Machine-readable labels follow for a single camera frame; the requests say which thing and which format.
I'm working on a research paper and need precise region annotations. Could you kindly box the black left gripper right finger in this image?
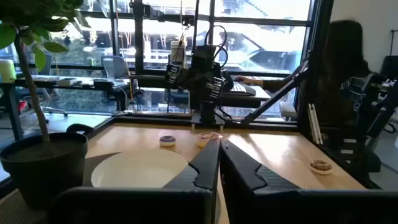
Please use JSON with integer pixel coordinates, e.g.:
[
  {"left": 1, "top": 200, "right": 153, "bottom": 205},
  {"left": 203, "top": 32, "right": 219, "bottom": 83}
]
[{"left": 220, "top": 139, "right": 398, "bottom": 224}]

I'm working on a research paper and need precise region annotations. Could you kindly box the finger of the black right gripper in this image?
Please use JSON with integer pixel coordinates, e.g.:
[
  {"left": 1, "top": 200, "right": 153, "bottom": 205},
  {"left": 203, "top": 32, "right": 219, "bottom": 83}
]
[
  {"left": 210, "top": 76, "right": 225, "bottom": 100},
  {"left": 164, "top": 63, "right": 181, "bottom": 90}
]

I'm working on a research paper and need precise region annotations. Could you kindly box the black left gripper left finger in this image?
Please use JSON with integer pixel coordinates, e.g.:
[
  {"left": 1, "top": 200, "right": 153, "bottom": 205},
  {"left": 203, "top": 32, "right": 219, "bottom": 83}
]
[{"left": 49, "top": 139, "right": 221, "bottom": 224}]

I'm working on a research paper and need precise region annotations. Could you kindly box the blue sprinkled donut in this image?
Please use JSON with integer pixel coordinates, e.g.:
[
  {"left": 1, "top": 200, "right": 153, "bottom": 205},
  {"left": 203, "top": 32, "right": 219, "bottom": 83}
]
[{"left": 159, "top": 135, "right": 177, "bottom": 147}]

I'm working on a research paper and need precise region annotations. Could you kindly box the chocolate sprinkled small donut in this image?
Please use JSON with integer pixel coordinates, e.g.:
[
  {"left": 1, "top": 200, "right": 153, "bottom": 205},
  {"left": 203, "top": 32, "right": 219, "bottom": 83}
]
[{"left": 310, "top": 159, "right": 333, "bottom": 175}]

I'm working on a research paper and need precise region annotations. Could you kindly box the white box device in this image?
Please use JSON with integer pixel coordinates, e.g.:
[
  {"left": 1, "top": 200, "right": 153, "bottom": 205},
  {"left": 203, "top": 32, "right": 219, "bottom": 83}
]
[{"left": 170, "top": 40, "right": 187, "bottom": 68}]

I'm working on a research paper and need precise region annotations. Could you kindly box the black keyboard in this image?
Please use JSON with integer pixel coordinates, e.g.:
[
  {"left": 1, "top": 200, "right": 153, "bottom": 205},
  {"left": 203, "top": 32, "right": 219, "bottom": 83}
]
[{"left": 229, "top": 81, "right": 257, "bottom": 97}]

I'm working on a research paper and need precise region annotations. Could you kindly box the black office desk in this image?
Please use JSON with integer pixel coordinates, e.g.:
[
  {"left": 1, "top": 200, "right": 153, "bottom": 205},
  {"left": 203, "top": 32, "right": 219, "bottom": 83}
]
[{"left": 129, "top": 73, "right": 272, "bottom": 110}]

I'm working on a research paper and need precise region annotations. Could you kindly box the person's hand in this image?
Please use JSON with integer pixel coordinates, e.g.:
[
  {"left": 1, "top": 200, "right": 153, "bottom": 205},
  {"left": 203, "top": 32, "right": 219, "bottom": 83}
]
[{"left": 233, "top": 76, "right": 265, "bottom": 86}]

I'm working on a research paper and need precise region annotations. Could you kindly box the grey office chair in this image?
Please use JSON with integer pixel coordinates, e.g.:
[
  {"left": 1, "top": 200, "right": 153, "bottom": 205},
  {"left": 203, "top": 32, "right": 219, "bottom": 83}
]
[{"left": 101, "top": 55, "right": 130, "bottom": 80}]

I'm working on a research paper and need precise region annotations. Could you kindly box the white round plate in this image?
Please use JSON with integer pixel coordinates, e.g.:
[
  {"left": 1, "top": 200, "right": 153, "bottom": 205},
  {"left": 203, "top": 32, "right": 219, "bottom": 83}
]
[{"left": 90, "top": 148, "right": 190, "bottom": 189}]

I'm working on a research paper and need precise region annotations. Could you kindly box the grey woven round placemat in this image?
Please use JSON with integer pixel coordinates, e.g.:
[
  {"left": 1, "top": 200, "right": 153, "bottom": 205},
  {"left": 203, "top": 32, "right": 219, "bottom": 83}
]
[{"left": 0, "top": 151, "right": 125, "bottom": 224}]

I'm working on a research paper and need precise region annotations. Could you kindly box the person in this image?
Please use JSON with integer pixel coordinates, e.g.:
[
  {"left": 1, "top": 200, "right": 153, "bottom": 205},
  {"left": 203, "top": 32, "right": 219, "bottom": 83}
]
[{"left": 262, "top": 20, "right": 371, "bottom": 125}]

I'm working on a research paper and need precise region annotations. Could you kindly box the black long side desk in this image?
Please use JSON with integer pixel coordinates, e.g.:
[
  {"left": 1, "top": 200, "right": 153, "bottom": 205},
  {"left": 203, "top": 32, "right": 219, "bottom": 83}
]
[{"left": 0, "top": 73, "right": 131, "bottom": 141}]

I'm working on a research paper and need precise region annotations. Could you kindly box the green leafy potted tree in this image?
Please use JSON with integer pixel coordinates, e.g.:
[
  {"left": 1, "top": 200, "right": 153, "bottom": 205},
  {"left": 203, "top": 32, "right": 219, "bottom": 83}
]
[{"left": 0, "top": 0, "right": 91, "bottom": 144}]

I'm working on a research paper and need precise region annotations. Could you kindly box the black plant pot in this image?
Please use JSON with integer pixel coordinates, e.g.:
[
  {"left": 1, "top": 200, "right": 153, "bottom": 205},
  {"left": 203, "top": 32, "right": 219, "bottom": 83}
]
[{"left": 0, "top": 132, "right": 90, "bottom": 210}]

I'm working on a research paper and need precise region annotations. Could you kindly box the white cylinder lamp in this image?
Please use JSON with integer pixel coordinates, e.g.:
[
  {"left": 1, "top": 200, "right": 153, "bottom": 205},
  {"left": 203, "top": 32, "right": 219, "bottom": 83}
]
[{"left": 0, "top": 58, "right": 17, "bottom": 83}]

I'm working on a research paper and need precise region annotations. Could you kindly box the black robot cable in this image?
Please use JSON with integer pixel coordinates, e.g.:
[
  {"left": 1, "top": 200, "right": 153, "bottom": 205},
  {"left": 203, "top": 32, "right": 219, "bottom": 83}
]
[{"left": 204, "top": 24, "right": 229, "bottom": 68}]

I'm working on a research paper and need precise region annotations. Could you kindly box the black window frame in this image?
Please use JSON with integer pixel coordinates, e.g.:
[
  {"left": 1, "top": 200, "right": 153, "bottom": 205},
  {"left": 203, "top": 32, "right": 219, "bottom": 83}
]
[{"left": 27, "top": 0, "right": 315, "bottom": 78}]

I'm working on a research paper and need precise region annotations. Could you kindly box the black table frame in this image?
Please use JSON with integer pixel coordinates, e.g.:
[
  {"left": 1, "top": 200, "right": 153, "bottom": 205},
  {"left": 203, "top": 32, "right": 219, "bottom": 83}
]
[{"left": 88, "top": 112, "right": 382, "bottom": 190}]

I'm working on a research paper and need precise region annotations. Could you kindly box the black rig post with brace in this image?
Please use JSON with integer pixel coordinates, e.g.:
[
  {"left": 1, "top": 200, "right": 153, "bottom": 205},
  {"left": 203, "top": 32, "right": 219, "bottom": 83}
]
[{"left": 241, "top": 0, "right": 334, "bottom": 134}]

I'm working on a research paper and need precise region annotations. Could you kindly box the white strip on post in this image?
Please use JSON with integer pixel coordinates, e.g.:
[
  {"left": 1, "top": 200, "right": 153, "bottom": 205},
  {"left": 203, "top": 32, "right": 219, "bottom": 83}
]
[{"left": 307, "top": 103, "right": 323, "bottom": 146}]

